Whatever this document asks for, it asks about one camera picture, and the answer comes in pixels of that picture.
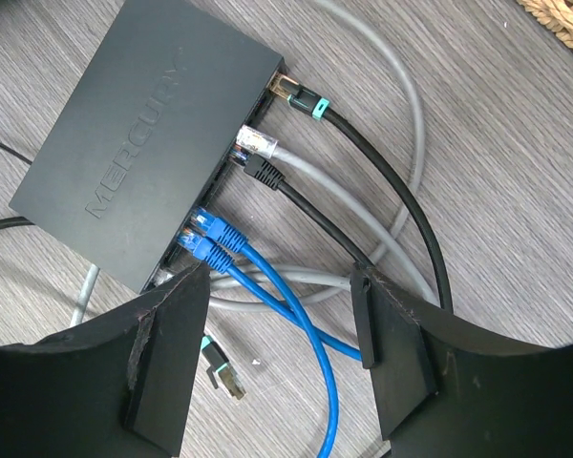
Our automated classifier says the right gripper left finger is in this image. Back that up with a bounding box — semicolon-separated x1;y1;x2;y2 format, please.
0;264;210;457

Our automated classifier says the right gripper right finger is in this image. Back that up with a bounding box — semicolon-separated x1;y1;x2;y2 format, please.
350;265;573;457

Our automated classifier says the blue ethernet cable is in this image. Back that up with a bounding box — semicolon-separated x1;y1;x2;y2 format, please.
180;231;364;362
190;207;340;458

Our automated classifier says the grey ethernet cable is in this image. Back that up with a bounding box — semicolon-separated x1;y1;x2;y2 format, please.
69;0;440;328

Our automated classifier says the black network switch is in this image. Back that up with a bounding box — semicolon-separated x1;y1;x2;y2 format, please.
10;1;284;292

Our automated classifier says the wicker basket with liner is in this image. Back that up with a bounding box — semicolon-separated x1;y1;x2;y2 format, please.
518;0;573;51

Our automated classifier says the thin black power cord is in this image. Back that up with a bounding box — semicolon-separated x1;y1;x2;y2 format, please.
0;133;34;163

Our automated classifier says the black braided ethernet cable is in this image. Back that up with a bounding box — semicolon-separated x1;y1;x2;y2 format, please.
200;73;455;402

